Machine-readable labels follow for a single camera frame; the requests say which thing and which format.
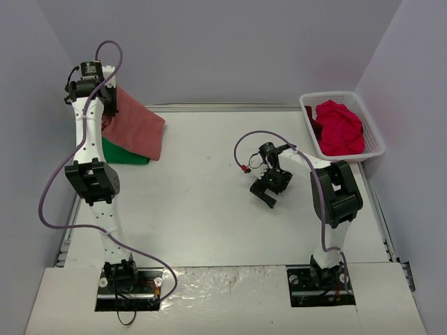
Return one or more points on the dark red garment in basket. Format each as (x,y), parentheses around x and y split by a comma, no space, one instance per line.
(316,127)

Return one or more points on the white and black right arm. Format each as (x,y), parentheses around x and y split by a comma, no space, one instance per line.
(335,195)

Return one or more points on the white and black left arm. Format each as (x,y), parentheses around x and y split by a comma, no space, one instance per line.
(93,179)

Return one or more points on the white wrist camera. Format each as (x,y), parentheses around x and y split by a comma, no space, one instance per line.
(110,77)
(256,166)

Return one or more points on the magenta crumpled t-shirt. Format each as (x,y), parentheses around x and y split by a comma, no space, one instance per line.
(342,133)

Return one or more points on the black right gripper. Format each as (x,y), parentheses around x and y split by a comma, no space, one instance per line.
(267,190)

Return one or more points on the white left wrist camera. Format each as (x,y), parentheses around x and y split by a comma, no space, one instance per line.
(110,77)

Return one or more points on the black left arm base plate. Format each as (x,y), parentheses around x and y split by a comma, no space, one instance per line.
(144,295)

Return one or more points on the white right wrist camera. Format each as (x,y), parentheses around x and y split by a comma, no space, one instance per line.
(256,166)

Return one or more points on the green folded t-shirt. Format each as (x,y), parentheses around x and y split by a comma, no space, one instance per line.
(116,155)

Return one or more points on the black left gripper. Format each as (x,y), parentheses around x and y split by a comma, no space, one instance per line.
(110,101)

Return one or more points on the white plastic basket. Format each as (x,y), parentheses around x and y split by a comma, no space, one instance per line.
(374,145)

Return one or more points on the aluminium right table rail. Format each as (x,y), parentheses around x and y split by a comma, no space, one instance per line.
(384,230)

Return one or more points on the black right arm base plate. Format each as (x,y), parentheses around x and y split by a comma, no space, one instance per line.
(304,292)

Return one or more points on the salmon pink t-shirt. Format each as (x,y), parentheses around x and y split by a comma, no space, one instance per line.
(134,128)

